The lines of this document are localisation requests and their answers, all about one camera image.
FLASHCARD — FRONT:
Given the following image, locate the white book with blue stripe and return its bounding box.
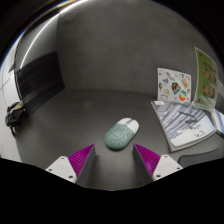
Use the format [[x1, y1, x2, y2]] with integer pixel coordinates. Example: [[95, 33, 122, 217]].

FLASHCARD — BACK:
[[209, 108, 224, 136]]

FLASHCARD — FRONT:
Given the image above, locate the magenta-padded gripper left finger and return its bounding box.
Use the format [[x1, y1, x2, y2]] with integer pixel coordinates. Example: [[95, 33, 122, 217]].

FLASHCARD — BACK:
[[45, 143, 97, 188]]

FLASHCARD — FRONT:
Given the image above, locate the white sticker sheet card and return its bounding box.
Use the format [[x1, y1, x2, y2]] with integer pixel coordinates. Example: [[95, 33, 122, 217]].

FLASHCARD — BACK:
[[156, 67, 193, 103]]

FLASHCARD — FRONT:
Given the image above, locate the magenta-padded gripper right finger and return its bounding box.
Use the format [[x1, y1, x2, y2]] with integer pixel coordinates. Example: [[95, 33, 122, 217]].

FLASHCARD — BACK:
[[132, 143, 184, 187]]

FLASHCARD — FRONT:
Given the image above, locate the black panel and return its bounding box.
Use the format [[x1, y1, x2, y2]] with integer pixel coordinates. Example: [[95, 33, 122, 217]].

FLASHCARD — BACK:
[[14, 50, 66, 116]]

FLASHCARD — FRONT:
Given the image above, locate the green and white computer mouse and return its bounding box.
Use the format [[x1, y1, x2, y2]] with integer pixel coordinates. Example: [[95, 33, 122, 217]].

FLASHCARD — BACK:
[[104, 117, 140, 151]]

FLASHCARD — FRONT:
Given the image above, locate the black bag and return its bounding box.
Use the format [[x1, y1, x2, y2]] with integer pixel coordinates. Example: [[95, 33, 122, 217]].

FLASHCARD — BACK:
[[4, 100, 29, 136]]

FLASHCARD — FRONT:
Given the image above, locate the green menu sign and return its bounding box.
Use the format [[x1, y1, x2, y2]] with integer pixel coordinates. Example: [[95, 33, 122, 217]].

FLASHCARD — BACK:
[[193, 46, 219, 113]]

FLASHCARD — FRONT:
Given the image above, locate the grey striped book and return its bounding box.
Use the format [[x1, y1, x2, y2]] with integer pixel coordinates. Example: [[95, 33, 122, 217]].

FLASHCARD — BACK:
[[150, 99, 218, 153]]

